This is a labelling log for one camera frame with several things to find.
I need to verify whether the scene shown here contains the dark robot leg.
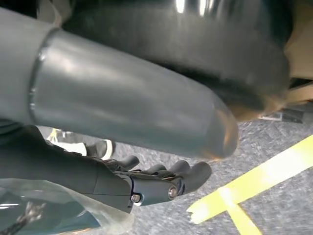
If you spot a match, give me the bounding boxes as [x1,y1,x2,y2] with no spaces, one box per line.
[62,0,294,120]

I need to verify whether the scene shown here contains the clear plastic film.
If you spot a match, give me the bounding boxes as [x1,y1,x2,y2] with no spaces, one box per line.
[0,178,135,235]

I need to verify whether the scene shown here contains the black braided cable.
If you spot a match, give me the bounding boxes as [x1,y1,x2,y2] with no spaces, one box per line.
[0,201,47,235]

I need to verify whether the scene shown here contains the yellow floor tape frame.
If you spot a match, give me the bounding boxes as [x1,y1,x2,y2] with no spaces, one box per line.
[186,134,313,235]

